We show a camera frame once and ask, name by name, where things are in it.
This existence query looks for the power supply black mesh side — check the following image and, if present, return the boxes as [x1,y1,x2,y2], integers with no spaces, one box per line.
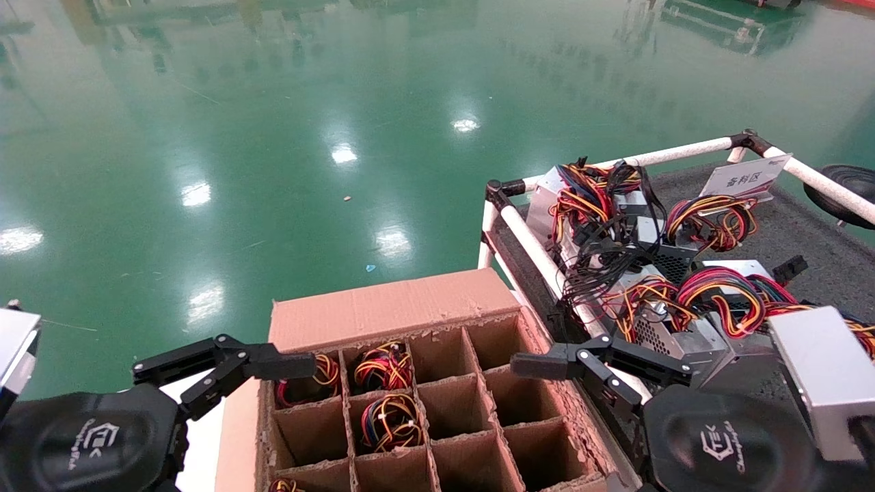
[632,195,759,284]

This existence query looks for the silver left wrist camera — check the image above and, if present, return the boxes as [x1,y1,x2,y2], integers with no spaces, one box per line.
[0,305,43,419]

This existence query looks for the silver power supply black wires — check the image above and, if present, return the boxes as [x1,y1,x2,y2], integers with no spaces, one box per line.
[526,157,667,305]

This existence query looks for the white printed sign card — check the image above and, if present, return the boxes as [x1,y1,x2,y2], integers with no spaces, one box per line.
[699,153,794,204]

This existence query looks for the grey power supply red wires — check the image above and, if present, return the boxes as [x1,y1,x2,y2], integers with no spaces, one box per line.
[677,266,875,397]

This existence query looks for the black cable connector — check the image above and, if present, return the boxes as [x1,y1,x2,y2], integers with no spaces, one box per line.
[772,255,809,284]

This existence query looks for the white flat panel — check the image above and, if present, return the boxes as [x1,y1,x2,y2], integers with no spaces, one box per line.
[159,372,228,492]

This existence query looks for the white pipe table frame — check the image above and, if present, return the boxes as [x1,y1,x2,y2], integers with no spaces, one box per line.
[479,128,875,404]

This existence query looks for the flat silver power supply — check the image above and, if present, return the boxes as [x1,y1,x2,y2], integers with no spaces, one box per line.
[701,258,773,277]

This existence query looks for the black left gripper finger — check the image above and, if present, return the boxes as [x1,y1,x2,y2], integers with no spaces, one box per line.
[132,335,317,385]
[180,361,317,422]

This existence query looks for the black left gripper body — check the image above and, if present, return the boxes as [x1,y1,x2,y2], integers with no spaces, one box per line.
[0,384,189,492]

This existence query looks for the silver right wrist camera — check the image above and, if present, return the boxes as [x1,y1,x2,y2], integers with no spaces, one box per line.
[767,305,875,469]

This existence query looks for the black rubber wheel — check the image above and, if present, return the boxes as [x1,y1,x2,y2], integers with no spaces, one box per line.
[803,164,875,230]

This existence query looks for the cardboard box with dividers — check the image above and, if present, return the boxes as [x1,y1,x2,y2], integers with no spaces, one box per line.
[213,268,647,492]

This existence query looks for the silver power supply perforated side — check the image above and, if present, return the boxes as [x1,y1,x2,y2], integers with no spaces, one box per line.
[605,277,725,373]

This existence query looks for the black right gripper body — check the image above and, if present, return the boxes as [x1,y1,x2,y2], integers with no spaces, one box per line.
[641,384,831,492]

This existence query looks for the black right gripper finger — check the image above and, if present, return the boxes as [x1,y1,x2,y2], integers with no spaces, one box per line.
[510,335,693,385]
[510,355,645,415]

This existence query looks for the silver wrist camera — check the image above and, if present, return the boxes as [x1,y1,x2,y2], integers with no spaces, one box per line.
[0,305,43,419]
[767,305,875,469]

